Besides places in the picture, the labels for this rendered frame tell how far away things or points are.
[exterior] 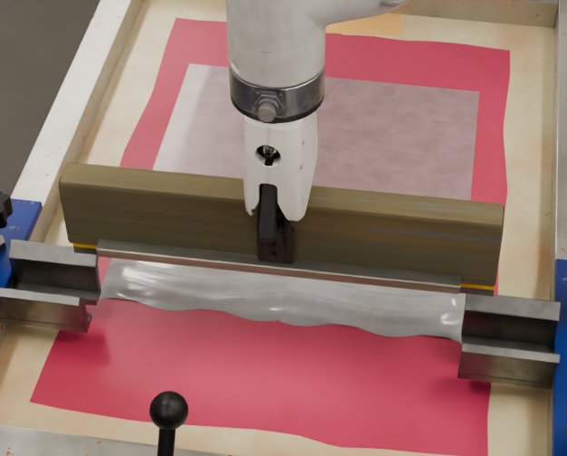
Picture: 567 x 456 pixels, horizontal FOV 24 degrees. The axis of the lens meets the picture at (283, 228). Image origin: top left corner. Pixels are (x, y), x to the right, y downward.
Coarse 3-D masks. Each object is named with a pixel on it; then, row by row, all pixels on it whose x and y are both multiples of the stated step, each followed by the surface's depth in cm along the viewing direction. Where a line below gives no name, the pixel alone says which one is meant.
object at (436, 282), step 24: (192, 264) 116; (216, 264) 115; (240, 264) 115; (264, 264) 115; (288, 264) 114; (312, 264) 114; (336, 264) 114; (408, 288) 113; (432, 288) 113; (456, 288) 112
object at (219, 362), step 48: (192, 48) 157; (336, 48) 157; (192, 96) 151; (144, 144) 145; (192, 144) 144; (240, 144) 144; (96, 336) 124; (144, 336) 124; (192, 336) 124; (240, 336) 124; (48, 384) 120; (96, 384) 120; (144, 384) 120; (192, 384) 120; (240, 384) 120
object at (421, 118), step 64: (384, 64) 155; (448, 64) 155; (384, 128) 146; (448, 128) 146; (384, 192) 139; (448, 192) 139; (320, 384) 120; (384, 384) 120; (448, 384) 120; (384, 448) 115; (448, 448) 115
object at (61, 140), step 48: (432, 0) 160; (480, 0) 159; (528, 0) 158; (96, 48) 151; (96, 96) 147; (48, 144) 139; (48, 192) 134; (0, 336) 123; (0, 432) 112; (48, 432) 112
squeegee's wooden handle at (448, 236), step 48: (96, 192) 113; (144, 192) 112; (192, 192) 112; (240, 192) 112; (336, 192) 111; (96, 240) 117; (144, 240) 116; (192, 240) 115; (240, 240) 114; (336, 240) 113; (384, 240) 112; (432, 240) 111; (480, 240) 110
